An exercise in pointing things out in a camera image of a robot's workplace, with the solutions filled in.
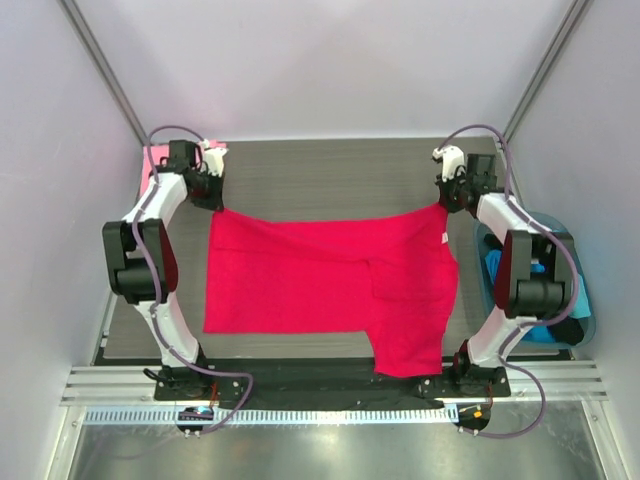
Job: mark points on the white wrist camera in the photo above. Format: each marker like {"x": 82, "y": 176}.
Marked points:
{"x": 452, "y": 161}
{"x": 213, "y": 153}

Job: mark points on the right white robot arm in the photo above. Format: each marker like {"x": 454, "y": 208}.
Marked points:
{"x": 536, "y": 279}

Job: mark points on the aluminium frame rail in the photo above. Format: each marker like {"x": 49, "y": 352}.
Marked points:
{"x": 127, "y": 385}

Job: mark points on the red t shirt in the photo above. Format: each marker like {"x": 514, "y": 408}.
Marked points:
{"x": 393, "y": 279}

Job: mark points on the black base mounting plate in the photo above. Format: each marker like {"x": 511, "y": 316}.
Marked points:
{"x": 330, "y": 384}

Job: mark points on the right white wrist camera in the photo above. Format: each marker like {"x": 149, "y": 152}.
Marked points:
{"x": 452, "y": 161}

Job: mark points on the slotted cable duct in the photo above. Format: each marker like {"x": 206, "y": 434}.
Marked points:
{"x": 200, "y": 416}

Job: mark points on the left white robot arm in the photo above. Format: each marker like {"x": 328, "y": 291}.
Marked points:
{"x": 142, "y": 267}

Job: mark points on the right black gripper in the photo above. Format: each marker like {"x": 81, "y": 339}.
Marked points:
{"x": 451, "y": 198}

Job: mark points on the turquoise t shirt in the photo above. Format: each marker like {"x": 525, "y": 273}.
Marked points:
{"x": 491, "y": 262}

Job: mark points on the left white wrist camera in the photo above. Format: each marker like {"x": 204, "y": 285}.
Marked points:
{"x": 213, "y": 153}

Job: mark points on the blue t shirt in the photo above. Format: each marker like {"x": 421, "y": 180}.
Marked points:
{"x": 539, "y": 336}

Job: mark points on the black t shirt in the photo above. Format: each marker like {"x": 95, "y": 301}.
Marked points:
{"x": 569, "y": 331}

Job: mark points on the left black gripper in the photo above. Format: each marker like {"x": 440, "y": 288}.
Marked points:
{"x": 208, "y": 195}

